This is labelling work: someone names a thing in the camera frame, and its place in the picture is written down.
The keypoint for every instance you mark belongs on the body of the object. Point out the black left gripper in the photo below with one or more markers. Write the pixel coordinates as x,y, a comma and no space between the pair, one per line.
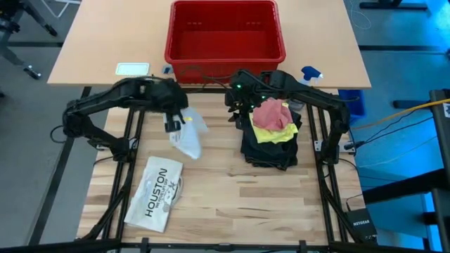
168,96

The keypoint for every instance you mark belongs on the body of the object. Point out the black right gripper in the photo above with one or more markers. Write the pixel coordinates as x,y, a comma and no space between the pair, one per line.
246,91

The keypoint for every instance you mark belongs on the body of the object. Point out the white garment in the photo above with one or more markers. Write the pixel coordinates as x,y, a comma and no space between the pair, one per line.
190,140

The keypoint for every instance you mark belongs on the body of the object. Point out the black t-shirt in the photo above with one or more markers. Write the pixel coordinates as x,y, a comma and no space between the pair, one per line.
247,138

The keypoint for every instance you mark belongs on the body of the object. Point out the pink garment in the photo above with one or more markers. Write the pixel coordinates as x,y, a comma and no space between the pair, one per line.
272,114

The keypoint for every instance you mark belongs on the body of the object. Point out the yellow shirt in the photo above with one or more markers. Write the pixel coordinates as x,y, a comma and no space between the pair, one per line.
277,136

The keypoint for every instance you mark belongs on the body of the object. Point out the dark denim jeans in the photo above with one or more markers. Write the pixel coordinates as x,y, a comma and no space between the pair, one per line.
270,158

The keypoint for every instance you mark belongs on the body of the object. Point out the red plastic laundry basket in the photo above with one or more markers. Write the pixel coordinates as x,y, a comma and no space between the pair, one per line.
225,45

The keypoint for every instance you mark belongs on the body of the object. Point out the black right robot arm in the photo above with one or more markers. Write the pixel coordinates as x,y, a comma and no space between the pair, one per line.
316,98

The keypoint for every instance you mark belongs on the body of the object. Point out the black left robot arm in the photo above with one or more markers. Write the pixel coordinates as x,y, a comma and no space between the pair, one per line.
105,96

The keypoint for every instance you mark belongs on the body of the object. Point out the small grey object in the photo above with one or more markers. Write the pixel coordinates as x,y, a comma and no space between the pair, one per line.
167,69

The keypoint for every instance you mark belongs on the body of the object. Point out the white rectangular tray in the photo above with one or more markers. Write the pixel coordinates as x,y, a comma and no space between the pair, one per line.
132,69

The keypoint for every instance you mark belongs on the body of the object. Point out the white Houston tote bag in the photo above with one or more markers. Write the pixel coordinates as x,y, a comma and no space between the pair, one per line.
154,196

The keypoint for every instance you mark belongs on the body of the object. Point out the blue-capped spray bottle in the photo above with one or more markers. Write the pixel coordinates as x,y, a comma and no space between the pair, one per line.
311,73

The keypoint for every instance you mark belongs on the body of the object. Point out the blue plastic bin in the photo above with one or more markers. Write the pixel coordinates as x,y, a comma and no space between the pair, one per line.
355,103

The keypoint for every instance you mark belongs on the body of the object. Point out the long black floor bar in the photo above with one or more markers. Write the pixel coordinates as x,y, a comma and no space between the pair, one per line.
52,196

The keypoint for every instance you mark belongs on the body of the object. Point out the black table foot bar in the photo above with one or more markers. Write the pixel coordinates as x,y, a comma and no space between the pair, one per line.
35,44
400,47

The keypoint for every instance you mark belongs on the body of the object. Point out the black tripod stand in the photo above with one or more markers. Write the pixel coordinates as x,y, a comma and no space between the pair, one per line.
21,21

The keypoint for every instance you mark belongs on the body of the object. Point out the black stand base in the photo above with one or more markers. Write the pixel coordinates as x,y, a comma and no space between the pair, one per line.
390,5

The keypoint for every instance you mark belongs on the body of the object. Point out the black aluminium table frame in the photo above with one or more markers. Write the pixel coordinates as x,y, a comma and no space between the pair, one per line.
225,247

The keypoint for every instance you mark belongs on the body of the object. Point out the black Netgear network switch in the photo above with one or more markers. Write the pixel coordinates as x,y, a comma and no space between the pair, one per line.
361,225

